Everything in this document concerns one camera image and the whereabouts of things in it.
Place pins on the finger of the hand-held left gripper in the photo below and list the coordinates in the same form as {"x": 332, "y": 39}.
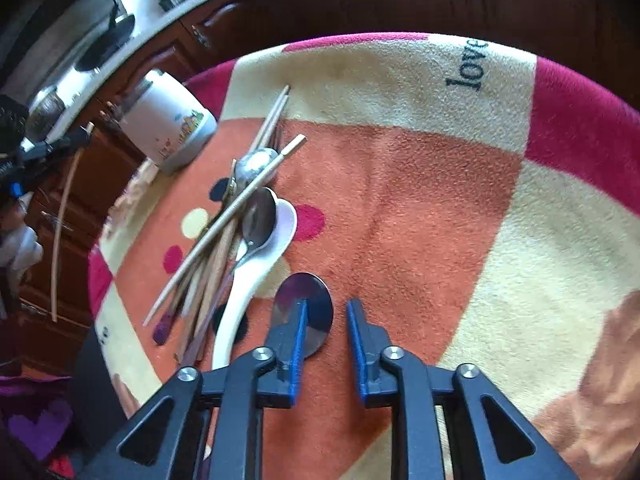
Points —
{"x": 55, "y": 146}

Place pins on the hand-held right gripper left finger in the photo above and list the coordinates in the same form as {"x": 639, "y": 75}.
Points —
{"x": 299, "y": 340}

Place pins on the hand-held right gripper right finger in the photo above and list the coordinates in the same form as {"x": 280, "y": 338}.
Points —
{"x": 357, "y": 355}

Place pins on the large metal spoon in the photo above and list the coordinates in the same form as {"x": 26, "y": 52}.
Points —
{"x": 312, "y": 305}

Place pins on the light bamboo chopstick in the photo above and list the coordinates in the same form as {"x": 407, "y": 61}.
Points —
{"x": 62, "y": 220}

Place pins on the steel utensil holder cup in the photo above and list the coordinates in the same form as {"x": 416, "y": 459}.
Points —
{"x": 165, "y": 120}

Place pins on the pile of wooden chopsticks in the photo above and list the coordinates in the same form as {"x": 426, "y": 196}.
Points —
{"x": 235, "y": 205}

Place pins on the metal pot with lid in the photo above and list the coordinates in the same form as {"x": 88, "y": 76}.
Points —
{"x": 46, "y": 106}

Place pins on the white ceramic spoon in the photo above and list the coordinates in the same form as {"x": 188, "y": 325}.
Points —
{"x": 250, "y": 285}

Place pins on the lace-trimmed cloth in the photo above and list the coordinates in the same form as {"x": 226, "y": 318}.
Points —
{"x": 132, "y": 190}

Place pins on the black wok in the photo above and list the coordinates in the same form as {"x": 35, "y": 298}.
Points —
{"x": 107, "y": 37}

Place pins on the purple-tipped chopstick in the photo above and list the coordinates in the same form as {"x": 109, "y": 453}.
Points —
{"x": 162, "y": 327}

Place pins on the dark wooden kitchen cabinets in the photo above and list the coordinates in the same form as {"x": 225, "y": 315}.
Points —
{"x": 165, "y": 55}

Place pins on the stone kitchen countertop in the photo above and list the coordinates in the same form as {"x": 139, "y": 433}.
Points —
{"x": 150, "y": 15}

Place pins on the small round metal ladle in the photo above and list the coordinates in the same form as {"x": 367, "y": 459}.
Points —
{"x": 255, "y": 166}

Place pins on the orange and cream printed blanket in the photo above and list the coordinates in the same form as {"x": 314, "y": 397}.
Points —
{"x": 425, "y": 185}

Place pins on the purple cloth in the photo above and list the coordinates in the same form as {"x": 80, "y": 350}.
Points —
{"x": 35, "y": 415}

